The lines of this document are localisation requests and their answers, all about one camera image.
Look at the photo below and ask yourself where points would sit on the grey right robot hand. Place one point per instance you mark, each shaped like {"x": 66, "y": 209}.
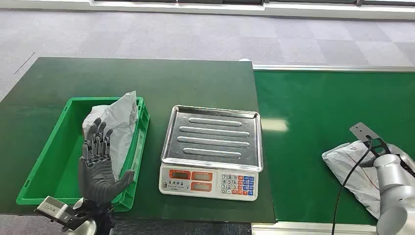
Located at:
{"x": 368, "y": 162}

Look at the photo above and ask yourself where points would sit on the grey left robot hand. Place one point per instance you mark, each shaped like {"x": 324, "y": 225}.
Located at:
{"x": 95, "y": 181}

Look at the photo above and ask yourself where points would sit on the grey mailer package red marks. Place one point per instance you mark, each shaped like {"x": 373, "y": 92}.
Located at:
{"x": 350, "y": 168}

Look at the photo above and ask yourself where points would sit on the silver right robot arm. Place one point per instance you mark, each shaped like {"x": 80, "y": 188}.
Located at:
{"x": 392, "y": 194}

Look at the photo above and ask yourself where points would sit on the green plastic basket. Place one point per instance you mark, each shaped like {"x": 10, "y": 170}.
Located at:
{"x": 48, "y": 162}

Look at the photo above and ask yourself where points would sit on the plain grey mailer package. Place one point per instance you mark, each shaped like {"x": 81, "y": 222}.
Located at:
{"x": 121, "y": 123}

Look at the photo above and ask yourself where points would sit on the steel scale weighing tray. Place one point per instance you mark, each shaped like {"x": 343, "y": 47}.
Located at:
{"x": 210, "y": 113}

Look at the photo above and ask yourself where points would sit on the white electronic scale body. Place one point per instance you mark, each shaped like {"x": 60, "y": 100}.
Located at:
{"x": 194, "y": 193}

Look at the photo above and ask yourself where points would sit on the small white knob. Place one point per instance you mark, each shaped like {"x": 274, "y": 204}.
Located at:
{"x": 245, "y": 60}

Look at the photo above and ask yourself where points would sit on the white window sill ledge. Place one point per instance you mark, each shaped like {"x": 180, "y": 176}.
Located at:
{"x": 194, "y": 8}

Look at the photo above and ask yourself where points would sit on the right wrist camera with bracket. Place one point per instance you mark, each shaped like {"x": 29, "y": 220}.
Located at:
{"x": 360, "y": 130}

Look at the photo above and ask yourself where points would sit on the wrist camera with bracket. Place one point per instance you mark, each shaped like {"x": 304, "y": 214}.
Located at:
{"x": 53, "y": 207}
{"x": 360, "y": 130}

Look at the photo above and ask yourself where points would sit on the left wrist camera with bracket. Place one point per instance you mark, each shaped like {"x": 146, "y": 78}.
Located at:
{"x": 53, "y": 207}

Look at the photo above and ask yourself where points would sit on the aluminium conveyor side rail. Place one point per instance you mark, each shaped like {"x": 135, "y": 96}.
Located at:
{"x": 324, "y": 67}
{"x": 308, "y": 228}

